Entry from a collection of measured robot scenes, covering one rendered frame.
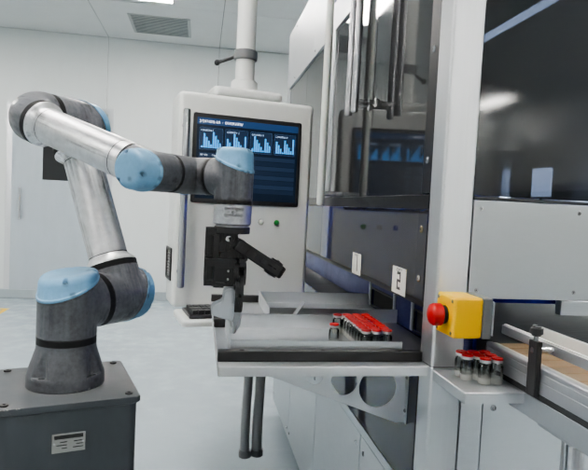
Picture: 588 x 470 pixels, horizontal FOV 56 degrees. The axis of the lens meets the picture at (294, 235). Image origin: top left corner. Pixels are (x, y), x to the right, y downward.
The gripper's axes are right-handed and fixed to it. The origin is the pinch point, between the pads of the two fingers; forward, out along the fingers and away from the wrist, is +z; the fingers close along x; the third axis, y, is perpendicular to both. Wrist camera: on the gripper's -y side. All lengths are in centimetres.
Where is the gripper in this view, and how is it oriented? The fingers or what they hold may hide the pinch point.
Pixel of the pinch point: (237, 326)
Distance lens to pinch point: 112.5
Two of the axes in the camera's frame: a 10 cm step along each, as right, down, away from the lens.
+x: 1.7, 0.6, -9.8
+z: -0.6, 10.0, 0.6
